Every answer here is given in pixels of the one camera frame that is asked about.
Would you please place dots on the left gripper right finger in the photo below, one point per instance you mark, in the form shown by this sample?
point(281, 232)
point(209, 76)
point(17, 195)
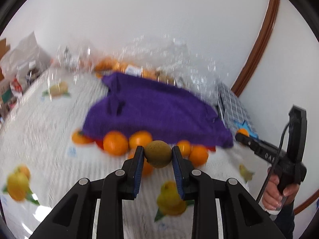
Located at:
point(182, 170)

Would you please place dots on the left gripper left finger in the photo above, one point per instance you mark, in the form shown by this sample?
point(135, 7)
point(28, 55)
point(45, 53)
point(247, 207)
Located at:
point(133, 174)

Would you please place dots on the small green citrus fruit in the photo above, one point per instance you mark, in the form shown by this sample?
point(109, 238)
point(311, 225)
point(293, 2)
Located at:
point(158, 154)

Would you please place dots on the large orange mandarin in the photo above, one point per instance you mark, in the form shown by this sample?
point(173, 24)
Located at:
point(115, 143)

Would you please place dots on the person's right hand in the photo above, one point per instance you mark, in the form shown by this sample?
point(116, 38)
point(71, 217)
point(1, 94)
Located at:
point(273, 199)

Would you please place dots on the red tomato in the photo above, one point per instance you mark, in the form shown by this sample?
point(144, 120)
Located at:
point(99, 143)

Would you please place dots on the purple towel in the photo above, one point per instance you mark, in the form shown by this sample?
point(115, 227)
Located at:
point(169, 113)

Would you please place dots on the grey checked cushion blue star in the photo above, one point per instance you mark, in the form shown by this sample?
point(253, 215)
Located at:
point(232, 111)

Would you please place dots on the clear bag of oranges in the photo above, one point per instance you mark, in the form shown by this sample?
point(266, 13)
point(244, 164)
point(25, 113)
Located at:
point(111, 64)

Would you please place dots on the clear plastic bag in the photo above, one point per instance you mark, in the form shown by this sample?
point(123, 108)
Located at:
point(170, 61)

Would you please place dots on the white plastic bag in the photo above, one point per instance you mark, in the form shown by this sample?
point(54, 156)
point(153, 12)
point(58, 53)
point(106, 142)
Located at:
point(24, 64)

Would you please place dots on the brown wooden door frame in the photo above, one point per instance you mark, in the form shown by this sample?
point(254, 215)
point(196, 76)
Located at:
point(258, 48)

